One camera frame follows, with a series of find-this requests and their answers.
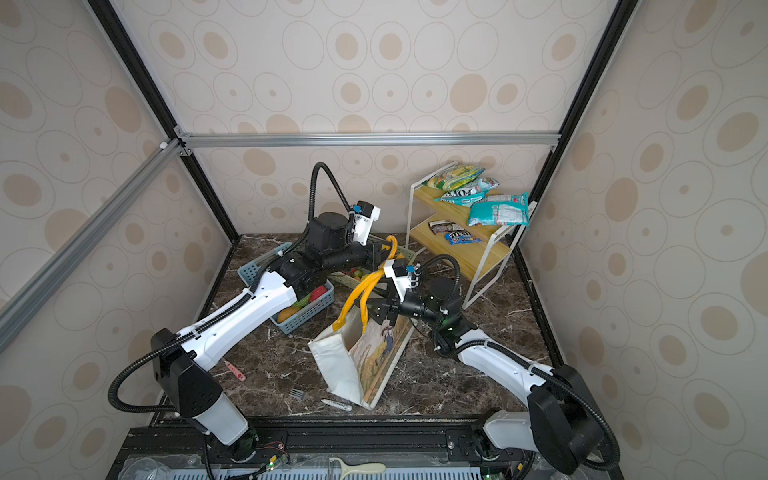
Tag cream plastic spatula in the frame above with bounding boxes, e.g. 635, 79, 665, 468
327, 457, 387, 480

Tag wooden shelf white frame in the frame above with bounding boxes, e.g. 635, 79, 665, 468
406, 162, 525, 309

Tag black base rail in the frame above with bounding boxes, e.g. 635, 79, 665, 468
107, 411, 622, 479

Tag teal m&m snack bag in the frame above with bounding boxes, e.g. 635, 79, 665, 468
437, 177, 499, 207

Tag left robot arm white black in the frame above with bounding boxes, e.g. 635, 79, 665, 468
107, 162, 383, 447

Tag green yellow snack bag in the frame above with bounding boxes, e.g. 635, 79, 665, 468
425, 164, 485, 192

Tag pink handled tool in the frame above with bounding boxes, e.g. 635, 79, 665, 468
223, 359, 247, 382

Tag green plastic fruit basket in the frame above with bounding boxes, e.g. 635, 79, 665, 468
329, 236, 392, 289

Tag white plastic knife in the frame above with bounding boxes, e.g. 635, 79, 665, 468
321, 399, 352, 412

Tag blue plastic vegetable basket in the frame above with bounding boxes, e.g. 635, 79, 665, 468
252, 272, 334, 335

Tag dark chocolate bar packet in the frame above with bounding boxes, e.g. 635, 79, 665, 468
428, 220, 463, 235

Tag silver aluminium side bar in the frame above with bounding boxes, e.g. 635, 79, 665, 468
1, 139, 181, 349

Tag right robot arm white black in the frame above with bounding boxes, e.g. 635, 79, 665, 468
360, 254, 621, 474

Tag teal snack bag front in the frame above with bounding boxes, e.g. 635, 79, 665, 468
467, 193, 530, 226

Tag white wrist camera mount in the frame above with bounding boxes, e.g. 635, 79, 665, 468
383, 258, 420, 302

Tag silver aluminium frame bar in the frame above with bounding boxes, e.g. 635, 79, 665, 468
181, 131, 561, 148

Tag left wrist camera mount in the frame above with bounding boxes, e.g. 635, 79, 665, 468
351, 201, 381, 246

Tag white grocery bag yellow handles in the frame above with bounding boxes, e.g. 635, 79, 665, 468
309, 269, 414, 410

